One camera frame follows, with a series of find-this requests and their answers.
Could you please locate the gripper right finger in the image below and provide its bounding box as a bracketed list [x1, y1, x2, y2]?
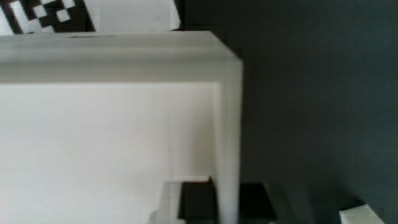
[241, 182, 310, 224]

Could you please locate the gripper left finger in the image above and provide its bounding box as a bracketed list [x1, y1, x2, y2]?
[148, 177, 217, 224]

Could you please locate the white drawer cabinet box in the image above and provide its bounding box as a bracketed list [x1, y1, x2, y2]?
[0, 31, 244, 224]

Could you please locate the white front drawer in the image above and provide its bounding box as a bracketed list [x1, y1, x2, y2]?
[0, 0, 182, 36]

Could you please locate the white right fence bar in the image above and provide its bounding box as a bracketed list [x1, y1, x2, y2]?
[338, 200, 386, 224]

